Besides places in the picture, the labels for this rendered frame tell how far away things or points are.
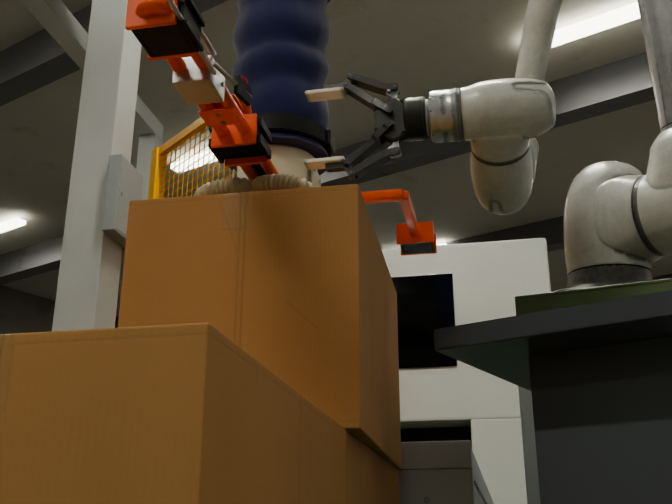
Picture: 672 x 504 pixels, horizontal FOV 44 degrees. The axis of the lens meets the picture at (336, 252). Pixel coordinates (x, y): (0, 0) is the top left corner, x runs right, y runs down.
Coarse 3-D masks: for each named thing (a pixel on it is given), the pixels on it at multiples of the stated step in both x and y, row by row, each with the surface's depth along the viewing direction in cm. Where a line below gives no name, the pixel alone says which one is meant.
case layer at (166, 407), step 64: (0, 384) 71; (64, 384) 69; (128, 384) 68; (192, 384) 67; (256, 384) 80; (0, 448) 69; (64, 448) 67; (128, 448) 66; (192, 448) 65; (256, 448) 79; (320, 448) 106
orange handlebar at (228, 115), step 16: (144, 0) 114; (160, 0) 113; (144, 16) 115; (176, 64) 126; (224, 96) 135; (208, 112) 138; (224, 112) 138; (240, 112) 141; (224, 128) 145; (240, 128) 144; (256, 176) 164; (368, 192) 174; (384, 192) 173; (400, 192) 172; (416, 224) 186
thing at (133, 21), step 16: (128, 0) 116; (176, 0) 115; (128, 16) 115; (160, 16) 114; (144, 32) 116; (160, 32) 116; (176, 32) 116; (144, 48) 119; (160, 48) 119; (176, 48) 119; (192, 48) 120
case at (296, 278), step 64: (256, 192) 140; (320, 192) 138; (128, 256) 140; (192, 256) 138; (256, 256) 136; (320, 256) 134; (128, 320) 136; (192, 320) 134; (256, 320) 132; (320, 320) 130; (384, 320) 163; (320, 384) 127; (384, 384) 157; (384, 448) 151
